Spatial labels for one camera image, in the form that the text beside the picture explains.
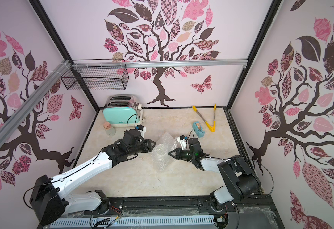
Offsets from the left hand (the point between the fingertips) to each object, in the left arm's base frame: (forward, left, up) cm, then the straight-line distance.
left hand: (153, 147), depth 79 cm
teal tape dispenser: (+20, -30, -11) cm, 38 cm away
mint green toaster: (+30, +24, 0) cm, 38 cm away
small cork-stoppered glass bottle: (+19, +33, -10) cm, 39 cm away
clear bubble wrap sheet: (-4, -4, -7) cm, 9 cm away
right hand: (0, -9, -8) cm, 12 cm away
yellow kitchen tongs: (+23, -41, -14) cm, 49 cm away
